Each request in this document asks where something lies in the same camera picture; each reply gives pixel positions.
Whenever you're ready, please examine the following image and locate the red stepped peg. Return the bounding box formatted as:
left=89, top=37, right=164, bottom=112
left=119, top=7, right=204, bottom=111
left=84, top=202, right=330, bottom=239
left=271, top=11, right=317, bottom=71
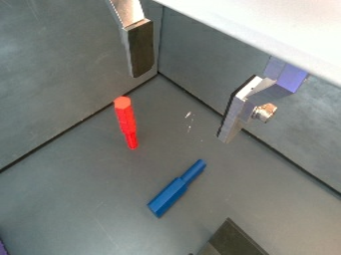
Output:
left=113, top=96, right=139, bottom=149

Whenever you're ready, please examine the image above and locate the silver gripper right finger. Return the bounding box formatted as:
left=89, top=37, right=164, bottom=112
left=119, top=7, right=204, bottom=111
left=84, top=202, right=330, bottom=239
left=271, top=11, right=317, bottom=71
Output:
left=216, top=57, right=307, bottom=143

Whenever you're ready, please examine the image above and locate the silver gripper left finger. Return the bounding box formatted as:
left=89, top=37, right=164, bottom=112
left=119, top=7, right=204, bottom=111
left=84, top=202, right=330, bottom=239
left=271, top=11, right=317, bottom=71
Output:
left=105, top=0, right=155, bottom=78

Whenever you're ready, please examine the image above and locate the black angle bracket fixture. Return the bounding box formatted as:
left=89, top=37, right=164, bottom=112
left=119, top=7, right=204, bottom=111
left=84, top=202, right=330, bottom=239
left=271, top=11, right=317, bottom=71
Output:
left=196, top=218, right=269, bottom=255

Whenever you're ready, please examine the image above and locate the purple base block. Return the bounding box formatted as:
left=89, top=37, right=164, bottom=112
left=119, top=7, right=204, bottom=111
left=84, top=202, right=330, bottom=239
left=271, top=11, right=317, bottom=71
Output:
left=0, top=240, right=8, bottom=255

